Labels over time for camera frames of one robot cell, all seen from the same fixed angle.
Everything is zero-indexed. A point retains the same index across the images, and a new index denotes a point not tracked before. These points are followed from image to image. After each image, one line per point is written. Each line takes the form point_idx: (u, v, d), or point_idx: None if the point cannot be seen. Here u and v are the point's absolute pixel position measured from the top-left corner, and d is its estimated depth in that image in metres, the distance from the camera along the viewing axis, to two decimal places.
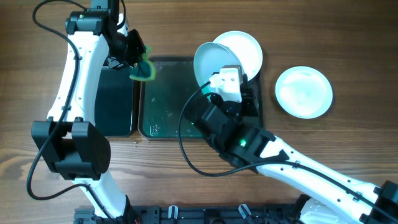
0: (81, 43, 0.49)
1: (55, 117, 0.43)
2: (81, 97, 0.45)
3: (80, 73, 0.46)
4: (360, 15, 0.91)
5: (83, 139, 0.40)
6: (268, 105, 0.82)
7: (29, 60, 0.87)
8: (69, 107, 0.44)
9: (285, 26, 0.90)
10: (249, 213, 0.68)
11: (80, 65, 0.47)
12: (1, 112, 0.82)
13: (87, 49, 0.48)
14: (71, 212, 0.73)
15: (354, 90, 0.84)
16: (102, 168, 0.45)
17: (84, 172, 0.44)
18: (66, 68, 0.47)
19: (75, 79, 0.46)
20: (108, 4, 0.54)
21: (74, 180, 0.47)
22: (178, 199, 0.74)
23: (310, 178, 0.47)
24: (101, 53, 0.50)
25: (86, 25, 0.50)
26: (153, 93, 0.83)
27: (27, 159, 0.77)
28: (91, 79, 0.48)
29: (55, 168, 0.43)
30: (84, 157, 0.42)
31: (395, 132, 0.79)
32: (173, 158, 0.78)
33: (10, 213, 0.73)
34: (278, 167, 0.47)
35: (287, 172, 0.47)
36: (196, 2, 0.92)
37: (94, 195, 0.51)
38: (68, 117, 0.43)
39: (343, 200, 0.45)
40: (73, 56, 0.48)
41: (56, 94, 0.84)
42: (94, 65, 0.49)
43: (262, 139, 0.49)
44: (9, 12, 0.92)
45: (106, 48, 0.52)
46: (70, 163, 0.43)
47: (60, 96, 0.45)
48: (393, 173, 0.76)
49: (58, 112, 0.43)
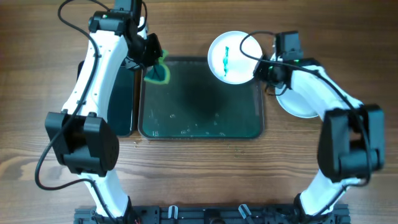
0: (101, 42, 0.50)
1: (69, 111, 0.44)
2: (96, 93, 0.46)
3: (99, 70, 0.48)
4: (361, 15, 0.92)
5: (94, 134, 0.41)
6: (269, 105, 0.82)
7: (30, 60, 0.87)
8: (84, 101, 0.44)
9: (285, 27, 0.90)
10: (249, 213, 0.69)
11: (99, 62, 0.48)
12: (1, 112, 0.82)
13: (107, 48, 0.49)
14: (71, 212, 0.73)
15: (354, 90, 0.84)
16: (111, 167, 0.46)
17: (91, 168, 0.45)
18: (86, 63, 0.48)
19: (93, 75, 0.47)
20: (131, 6, 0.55)
21: (81, 175, 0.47)
22: (178, 199, 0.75)
23: (319, 82, 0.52)
24: (119, 53, 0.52)
25: (108, 25, 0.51)
26: (154, 94, 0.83)
27: (27, 160, 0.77)
28: (107, 77, 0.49)
29: (64, 161, 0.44)
30: (94, 152, 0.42)
31: (395, 132, 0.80)
32: (173, 158, 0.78)
33: (10, 213, 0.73)
34: (305, 73, 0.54)
35: (309, 79, 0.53)
36: (196, 2, 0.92)
37: (97, 191, 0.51)
38: (82, 112, 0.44)
39: (334, 99, 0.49)
40: (93, 54, 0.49)
41: (56, 93, 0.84)
42: (112, 64, 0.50)
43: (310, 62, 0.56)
44: (9, 12, 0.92)
45: (124, 49, 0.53)
46: (79, 157, 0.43)
47: (76, 91, 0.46)
48: (392, 174, 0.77)
49: (74, 106, 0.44)
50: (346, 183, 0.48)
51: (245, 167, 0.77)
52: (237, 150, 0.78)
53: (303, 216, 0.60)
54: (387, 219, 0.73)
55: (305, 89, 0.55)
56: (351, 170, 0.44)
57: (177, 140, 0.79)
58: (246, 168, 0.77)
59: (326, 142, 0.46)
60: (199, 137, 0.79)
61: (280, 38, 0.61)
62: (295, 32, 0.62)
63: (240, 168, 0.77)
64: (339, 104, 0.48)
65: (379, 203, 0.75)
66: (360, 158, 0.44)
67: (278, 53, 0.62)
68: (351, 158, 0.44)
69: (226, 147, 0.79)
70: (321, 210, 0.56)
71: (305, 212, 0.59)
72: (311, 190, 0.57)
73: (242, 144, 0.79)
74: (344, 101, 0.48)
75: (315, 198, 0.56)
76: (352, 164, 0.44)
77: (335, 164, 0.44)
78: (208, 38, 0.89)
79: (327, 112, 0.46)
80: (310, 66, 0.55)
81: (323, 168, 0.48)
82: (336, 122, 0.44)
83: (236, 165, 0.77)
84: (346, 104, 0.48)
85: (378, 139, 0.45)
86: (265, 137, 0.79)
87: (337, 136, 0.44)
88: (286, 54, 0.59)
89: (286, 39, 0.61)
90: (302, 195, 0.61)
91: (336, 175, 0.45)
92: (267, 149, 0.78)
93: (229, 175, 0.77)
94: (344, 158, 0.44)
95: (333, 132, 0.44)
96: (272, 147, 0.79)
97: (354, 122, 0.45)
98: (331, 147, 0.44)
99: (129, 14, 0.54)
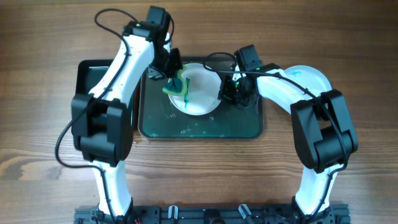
0: (133, 43, 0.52)
1: (96, 94, 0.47)
2: (122, 84, 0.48)
3: (126, 68, 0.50)
4: (361, 15, 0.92)
5: (116, 118, 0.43)
6: (268, 106, 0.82)
7: (30, 60, 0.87)
8: (111, 89, 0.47)
9: (285, 26, 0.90)
10: (249, 213, 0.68)
11: (129, 61, 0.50)
12: (1, 112, 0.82)
13: (137, 50, 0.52)
14: (71, 212, 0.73)
15: (354, 90, 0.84)
16: (124, 158, 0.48)
17: (105, 155, 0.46)
18: (115, 60, 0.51)
19: (120, 71, 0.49)
20: (161, 20, 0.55)
21: (92, 162, 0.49)
22: (178, 199, 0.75)
23: (280, 83, 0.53)
24: (147, 56, 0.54)
25: (138, 34, 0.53)
26: (153, 94, 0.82)
27: (27, 160, 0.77)
28: (132, 76, 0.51)
29: (81, 143, 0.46)
30: (112, 138, 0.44)
31: (395, 132, 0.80)
32: (173, 158, 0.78)
33: (10, 213, 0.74)
34: (267, 78, 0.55)
35: (272, 82, 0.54)
36: (196, 2, 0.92)
37: (104, 182, 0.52)
38: (107, 97, 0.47)
39: (297, 93, 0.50)
40: (124, 53, 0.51)
41: (56, 93, 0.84)
42: (140, 65, 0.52)
43: (271, 66, 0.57)
44: (9, 12, 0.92)
45: (152, 55, 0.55)
46: (97, 141, 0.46)
47: (104, 80, 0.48)
48: (392, 174, 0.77)
49: (101, 92, 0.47)
50: (331, 171, 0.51)
51: (245, 168, 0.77)
52: (237, 150, 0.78)
53: (302, 216, 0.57)
54: (386, 219, 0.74)
55: (272, 93, 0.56)
56: (329, 157, 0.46)
57: (177, 140, 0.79)
58: (246, 168, 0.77)
59: (298, 134, 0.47)
60: (199, 137, 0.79)
61: (240, 55, 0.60)
62: (252, 46, 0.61)
63: (240, 168, 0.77)
64: (302, 97, 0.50)
65: (379, 203, 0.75)
66: (334, 144, 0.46)
67: (240, 67, 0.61)
68: (326, 145, 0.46)
69: (226, 147, 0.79)
70: (318, 206, 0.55)
71: (304, 213, 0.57)
72: (302, 187, 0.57)
73: (242, 144, 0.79)
74: (305, 93, 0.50)
75: (309, 194, 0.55)
76: (329, 152, 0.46)
77: (313, 154, 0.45)
78: (208, 38, 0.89)
79: (292, 106, 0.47)
80: (272, 70, 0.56)
81: (301, 159, 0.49)
82: (303, 114, 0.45)
83: (235, 166, 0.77)
84: (308, 96, 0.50)
85: (347, 120, 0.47)
86: (265, 137, 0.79)
87: (306, 127, 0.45)
88: (249, 66, 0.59)
89: (244, 54, 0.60)
90: (297, 196, 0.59)
91: (316, 165, 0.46)
92: (267, 149, 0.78)
93: (229, 175, 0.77)
94: (319, 148, 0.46)
95: (302, 124, 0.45)
96: (272, 147, 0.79)
97: (319, 109, 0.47)
98: (305, 138, 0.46)
99: (160, 27, 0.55)
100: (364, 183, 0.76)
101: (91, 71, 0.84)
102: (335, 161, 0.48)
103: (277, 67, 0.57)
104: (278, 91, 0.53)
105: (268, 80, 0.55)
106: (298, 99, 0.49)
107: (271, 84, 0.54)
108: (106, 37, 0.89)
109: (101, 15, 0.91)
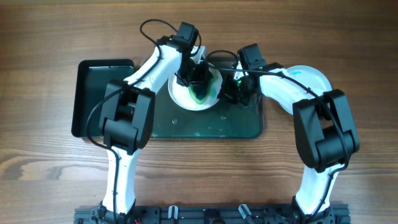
0: (165, 50, 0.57)
1: (129, 82, 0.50)
2: (153, 78, 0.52)
3: (157, 68, 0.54)
4: (361, 15, 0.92)
5: (146, 104, 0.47)
6: (268, 105, 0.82)
7: (30, 60, 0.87)
8: (143, 79, 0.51)
9: (284, 26, 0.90)
10: (249, 213, 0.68)
11: (160, 63, 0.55)
12: (1, 112, 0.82)
13: (168, 56, 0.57)
14: (71, 212, 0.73)
15: (354, 90, 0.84)
16: (143, 147, 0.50)
17: (125, 141, 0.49)
18: (148, 61, 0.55)
19: (152, 69, 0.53)
20: (190, 36, 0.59)
21: (111, 147, 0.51)
22: (178, 199, 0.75)
23: (283, 83, 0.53)
24: (173, 66, 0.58)
25: (170, 46, 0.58)
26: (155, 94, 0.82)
27: (27, 160, 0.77)
28: (161, 77, 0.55)
29: (106, 125, 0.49)
30: (135, 124, 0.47)
31: (395, 132, 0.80)
32: (173, 158, 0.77)
33: (10, 213, 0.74)
34: (269, 77, 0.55)
35: (274, 81, 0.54)
36: (196, 2, 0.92)
37: (117, 171, 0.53)
38: (140, 86, 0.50)
39: (299, 93, 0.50)
40: (157, 56, 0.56)
41: (56, 93, 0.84)
42: (168, 69, 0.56)
43: (273, 66, 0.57)
44: (8, 12, 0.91)
45: (177, 64, 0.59)
46: (120, 126, 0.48)
47: (137, 73, 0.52)
48: (393, 174, 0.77)
49: (134, 80, 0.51)
50: (332, 171, 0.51)
51: (245, 167, 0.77)
52: (237, 150, 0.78)
53: (302, 216, 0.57)
54: (386, 219, 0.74)
55: (274, 92, 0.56)
56: (329, 157, 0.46)
57: (177, 140, 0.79)
58: (246, 168, 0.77)
59: (300, 132, 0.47)
60: (199, 137, 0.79)
61: (243, 53, 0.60)
62: (255, 45, 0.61)
63: (240, 168, 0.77)
64: (304, 96, 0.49)
65: (379, 203, 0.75)
66: (334, 142, 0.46)
67: (244, 66, 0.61)
68: (327, 145, 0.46)
69: (226, 147, 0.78)
70: (318, 206, 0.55)
71: (304, 212, 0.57)
72: (302, 186, 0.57)
73: (242, 144, 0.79)
74: (308, 93, 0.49)
75: (310, 197, 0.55)
76: (329, 150, 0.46)
77: (314, 154, 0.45)
78: (209, 38, 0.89)
79: (295, 104, 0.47)
80: (273, 70, 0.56)
81: (301, 159, 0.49)
82: (305, 112, 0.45)
83: (235, 165, 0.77)
84: (309, 95, 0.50)
85: (349, 120, 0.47)
86: (265, 137, 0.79)
87: (309, 124, 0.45)
88: (251, 66, 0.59)
89: (247, 53, 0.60)
90: (297, 196, 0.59)
91: (317, 164, 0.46)
92: (267, 149, 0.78)
93: (229, 175, 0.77)
94: (320, 147, 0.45)
95: (304, 122, 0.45)
96: (272, 147, 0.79)
97: (322, 109, 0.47)
98: (306, 137, 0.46)
99: (186, 43, 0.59)
100: (364, 183, 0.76)
101: (91, 71, 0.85)
102: (336, 160, 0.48)
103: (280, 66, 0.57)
104: (280, 89, 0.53)
105: (272, 79, 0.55)
106: (301, 98, 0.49)
107: (273, 83, 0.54)
108: (107, 37, 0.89)
109: (101, 15, 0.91)
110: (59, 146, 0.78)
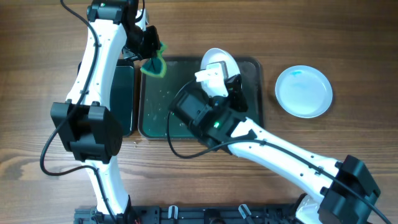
0: (101, 31, 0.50)
1: (73, 101, 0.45)
2: (98, 83, 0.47)
3: (99, 61, 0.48)
4: (361, 15, 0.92)
5: (98, 122, 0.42)
6: (268, 106, 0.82)
7: (30, 60, 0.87)
8: (87, 91, 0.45)
9: (284, 26, 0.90)
10: (249, 213, 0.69)
11: (100, 52, 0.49)
12: (2, 112, 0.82)
13: (107, 37, 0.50)
14: (71, 212, 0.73)
15: (354, 90, 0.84)
16: (115, 153, 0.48)
17: (96, 154, 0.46)
18: (86, 55, 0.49)
19: (94, 64, 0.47)
20: None
21: (84, 161, 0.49)
22: (178, 199, 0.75)
23: (279, 156, 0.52)
24: (118, 43, 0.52)
25: (104, 22, 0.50)
26: (153, 95, 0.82)
27: (27, 160, 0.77)
28: (107, 66, 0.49)
29: (70, 147, 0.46)
30: (97, 140, 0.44)
31: (395, 132, 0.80)
32: (173, 158, 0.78)
33: (10, 213, 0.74)
34: (247, 145, 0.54)
35: (256, 151, 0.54)
36: (196, 2, 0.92)
37: (99, 180, 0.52)
38: (86, 101, 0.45)
39: (306, 172, 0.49)
40: (93, 43, 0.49)
41: (56, 93, 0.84)
42: (112, 54, 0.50)
43: (234, 120, 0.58)
44: (9, 12, 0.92)
45: (124, 38, 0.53)
46: (84, 144, 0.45)
47: (78, 81, 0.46)
48: (393, 173, 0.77)
49: (77, 95, 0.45)
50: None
51: (245, 167, 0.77)
52: None
53: None
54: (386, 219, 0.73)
55: (261, 160, 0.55)
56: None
57: (177, 140, 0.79)
58: (245, 168, 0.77)
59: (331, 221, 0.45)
60: None
61: (180, 107, 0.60)
62: (186, 94, 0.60)
63: (240, 168, 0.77)
64: (315, 176, 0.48)
65: (379, 203, 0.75)
66: (366, 209, 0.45)
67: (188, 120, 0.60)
68: (363, 217, 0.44)
69: None
70: None
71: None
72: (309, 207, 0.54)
73: None
74: (320, 173, 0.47)
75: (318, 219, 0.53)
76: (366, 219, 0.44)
77: None
78: (209, 38, 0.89)
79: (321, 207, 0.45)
80: (238, 128, 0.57)
81: None
82: (337, 211, 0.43)
83: (235, 165, 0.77)
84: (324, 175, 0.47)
85: (369, 182, 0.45)
86: None
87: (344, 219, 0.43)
88: (197, 120, 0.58)
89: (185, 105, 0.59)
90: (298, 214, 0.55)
91: None
92: None
93: (229, 175, 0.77)
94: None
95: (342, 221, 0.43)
96: None
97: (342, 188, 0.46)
98: None
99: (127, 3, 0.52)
100: None
101: None
102: None
103: (241, 121, 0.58)
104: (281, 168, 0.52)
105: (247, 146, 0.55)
106: (322, 187, 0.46)
107: (257, 154, 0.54)
108: None
109: None
110: (59, 146, 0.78)
